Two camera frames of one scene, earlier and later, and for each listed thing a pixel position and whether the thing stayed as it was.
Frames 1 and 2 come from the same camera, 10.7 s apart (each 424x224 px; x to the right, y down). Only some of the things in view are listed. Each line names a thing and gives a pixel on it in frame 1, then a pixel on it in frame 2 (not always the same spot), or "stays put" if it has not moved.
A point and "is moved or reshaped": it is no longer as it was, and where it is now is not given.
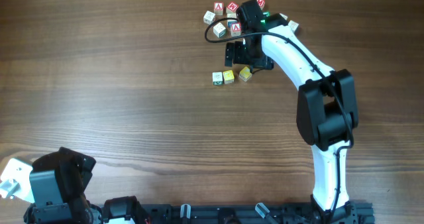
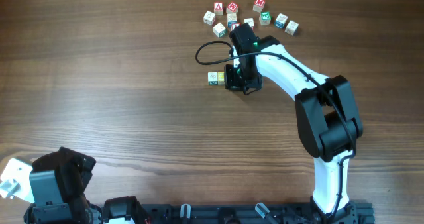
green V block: x=217 y=78 is moved or reshaped
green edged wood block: x=219 y=30 stays put
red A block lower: x=236 y=29 stays put
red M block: x=261 y=3 stays put
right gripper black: x=264 y=63 to x=231 y=85
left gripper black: x=85 y=165 stays put
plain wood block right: x=293 y=24 stays put
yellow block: x=228 y=77 is moved or reshaped
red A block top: x=218 y=8 stays put
